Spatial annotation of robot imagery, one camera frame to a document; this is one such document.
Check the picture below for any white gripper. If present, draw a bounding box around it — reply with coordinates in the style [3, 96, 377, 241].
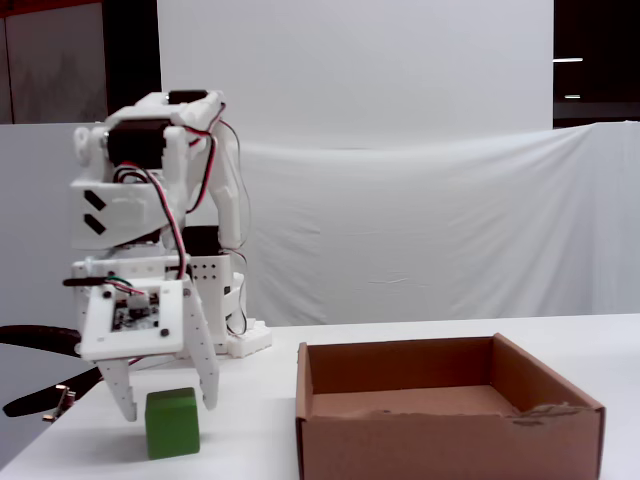
[69, 252, 221, 422]

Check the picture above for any green cube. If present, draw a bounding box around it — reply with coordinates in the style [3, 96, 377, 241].
[144, 387, 201, 461]

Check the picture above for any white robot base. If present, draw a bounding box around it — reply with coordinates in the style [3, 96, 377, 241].
[214, 317, 274, 360]

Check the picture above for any brown cardboard box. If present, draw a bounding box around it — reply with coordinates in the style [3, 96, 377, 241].
[294, 332, 607, 480]

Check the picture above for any black table clamp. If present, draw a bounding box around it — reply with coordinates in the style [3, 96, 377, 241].
[0, 324, 101, 421]

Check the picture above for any white partition panel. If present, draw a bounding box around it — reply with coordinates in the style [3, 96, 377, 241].
[0, 122, 109, 331]

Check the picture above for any white backdrop cloth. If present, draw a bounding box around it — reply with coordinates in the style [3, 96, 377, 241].
[164, 119, 640, 329]

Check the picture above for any brown wooden panel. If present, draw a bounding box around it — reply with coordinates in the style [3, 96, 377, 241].
[0, 0, 109, 125]

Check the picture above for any white backdrop board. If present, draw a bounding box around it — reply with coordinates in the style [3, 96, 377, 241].
[156, 0, 555, 149]

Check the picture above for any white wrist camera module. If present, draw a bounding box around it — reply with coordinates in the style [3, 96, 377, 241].
[77, 277, 194, 362]

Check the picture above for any red black servo cable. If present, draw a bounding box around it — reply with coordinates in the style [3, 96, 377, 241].
[112, 164, 194, 279]

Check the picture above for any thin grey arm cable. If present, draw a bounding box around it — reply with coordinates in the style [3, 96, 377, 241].
[219, 119, 251, 336]

